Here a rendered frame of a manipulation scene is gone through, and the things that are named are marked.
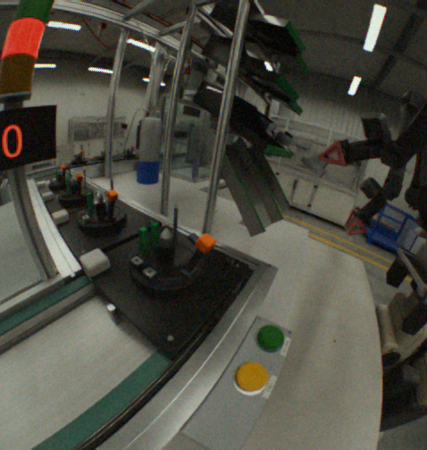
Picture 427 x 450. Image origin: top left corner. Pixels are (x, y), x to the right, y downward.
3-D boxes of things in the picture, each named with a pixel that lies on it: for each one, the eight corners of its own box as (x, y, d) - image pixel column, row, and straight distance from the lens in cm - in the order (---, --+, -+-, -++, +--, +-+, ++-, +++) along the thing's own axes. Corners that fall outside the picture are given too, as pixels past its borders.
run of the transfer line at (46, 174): (213, 163, 253) (215, 154, 251) (3, 207, 133) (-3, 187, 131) (191, 158, 276) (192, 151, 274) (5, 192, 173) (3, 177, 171)
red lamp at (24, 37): (38, 52, 29) (48, 19, 31) (0, 53, 29) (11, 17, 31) (34, 65, 34) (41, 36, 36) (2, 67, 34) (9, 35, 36)
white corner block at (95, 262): (113, 274, 37) (109, 258, 34) (94, 285, 36) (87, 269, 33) (102, 262, 40) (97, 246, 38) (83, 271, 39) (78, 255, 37)
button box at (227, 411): (280, 346, 37) (295, 329, 32) (222, 454, 31) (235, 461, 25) (246, 330, 36) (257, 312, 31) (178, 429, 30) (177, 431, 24)
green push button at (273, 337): (281, 337, 31) (287, 330, 30) (274, 356, 29) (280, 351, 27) (260, 326, 31) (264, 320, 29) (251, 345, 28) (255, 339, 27)
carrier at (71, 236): (162, 229, 50) (163, 184, 45) (80, 268, 40) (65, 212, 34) (117, 204, 67) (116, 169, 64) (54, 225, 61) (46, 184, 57)
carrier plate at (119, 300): (246, 271, 39) (249, 264, 38) (172, 362, 26) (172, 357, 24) (165, 230, 49) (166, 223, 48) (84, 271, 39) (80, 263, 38)
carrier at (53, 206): (117, 203, 68) (115, 169, 64) (54, 225, 61) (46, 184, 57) (92, 188, 88) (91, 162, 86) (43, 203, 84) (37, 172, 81)
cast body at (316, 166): (321, 178, 60) (334, 162, 60) (318, 178, 56) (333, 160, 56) (302, 161, 62) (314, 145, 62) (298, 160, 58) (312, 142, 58)
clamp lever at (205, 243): (196, 270, 30) (217, 241, 24) (189, 276, 28) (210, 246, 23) (181, 255, 30) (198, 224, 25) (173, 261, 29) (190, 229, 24)
